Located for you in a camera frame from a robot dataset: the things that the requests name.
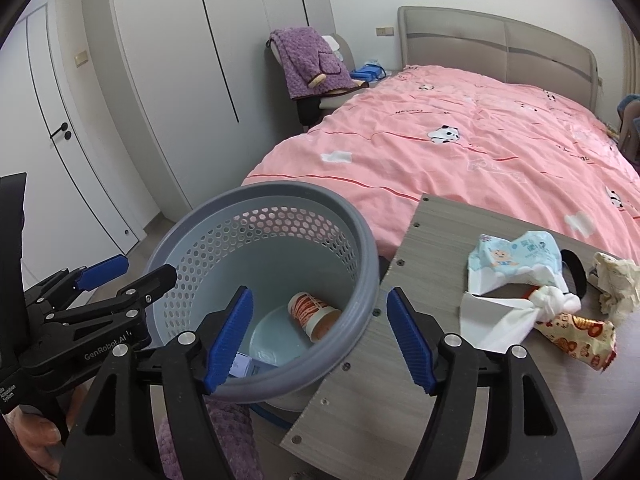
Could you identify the purple fuzzy garment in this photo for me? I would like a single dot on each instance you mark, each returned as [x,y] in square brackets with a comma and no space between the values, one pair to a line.
[305,65]

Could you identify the light blue wet wipes pack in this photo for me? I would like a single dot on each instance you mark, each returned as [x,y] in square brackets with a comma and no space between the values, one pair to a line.
[520,257]

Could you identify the white paper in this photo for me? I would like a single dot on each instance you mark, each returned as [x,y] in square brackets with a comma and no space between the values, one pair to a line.
[617,280]

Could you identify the grey bed headboard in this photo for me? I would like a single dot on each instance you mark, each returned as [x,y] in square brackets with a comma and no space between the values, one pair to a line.
[500,35]

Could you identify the wall light switch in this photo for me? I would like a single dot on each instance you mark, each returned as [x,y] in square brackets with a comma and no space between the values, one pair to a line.
[81,58]

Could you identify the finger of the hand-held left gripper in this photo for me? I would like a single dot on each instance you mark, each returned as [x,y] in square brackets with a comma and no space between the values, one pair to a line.
[105,267]
[150,282]

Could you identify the white wardrobe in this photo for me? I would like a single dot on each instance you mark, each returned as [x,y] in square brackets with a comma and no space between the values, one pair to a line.
[165,85]

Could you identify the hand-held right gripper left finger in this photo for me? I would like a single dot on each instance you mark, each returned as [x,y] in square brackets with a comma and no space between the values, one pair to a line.
[227,345]

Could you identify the wall outlet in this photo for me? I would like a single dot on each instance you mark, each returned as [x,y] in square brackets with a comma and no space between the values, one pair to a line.
[385,31]

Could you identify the red white paper cup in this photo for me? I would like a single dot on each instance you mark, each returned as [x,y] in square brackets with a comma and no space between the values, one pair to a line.
[312,312]

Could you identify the white door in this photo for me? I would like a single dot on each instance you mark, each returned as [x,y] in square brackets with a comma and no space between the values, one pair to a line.
[75,160]

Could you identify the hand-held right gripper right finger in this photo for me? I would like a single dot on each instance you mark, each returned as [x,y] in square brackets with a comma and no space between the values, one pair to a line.
[410,345]

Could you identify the purple cartoon carton box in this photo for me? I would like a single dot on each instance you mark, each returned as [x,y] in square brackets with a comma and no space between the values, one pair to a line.
[245,366]

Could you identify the white tissue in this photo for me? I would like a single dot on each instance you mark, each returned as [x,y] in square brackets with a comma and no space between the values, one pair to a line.
[492,320]

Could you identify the beige chair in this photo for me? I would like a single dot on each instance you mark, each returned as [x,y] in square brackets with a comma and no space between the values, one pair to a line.
[344,47]

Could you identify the red printed snack wrapper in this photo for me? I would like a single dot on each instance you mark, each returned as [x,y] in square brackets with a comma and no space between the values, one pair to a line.
[580,337]

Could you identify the person's left hand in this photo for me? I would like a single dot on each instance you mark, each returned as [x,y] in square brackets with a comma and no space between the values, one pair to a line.
[30,440]

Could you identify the grey perforated plastic basket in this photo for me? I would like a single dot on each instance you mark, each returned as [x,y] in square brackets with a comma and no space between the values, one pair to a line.
[220,240]

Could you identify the pink bed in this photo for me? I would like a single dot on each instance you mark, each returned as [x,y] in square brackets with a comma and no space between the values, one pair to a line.
[450,170]

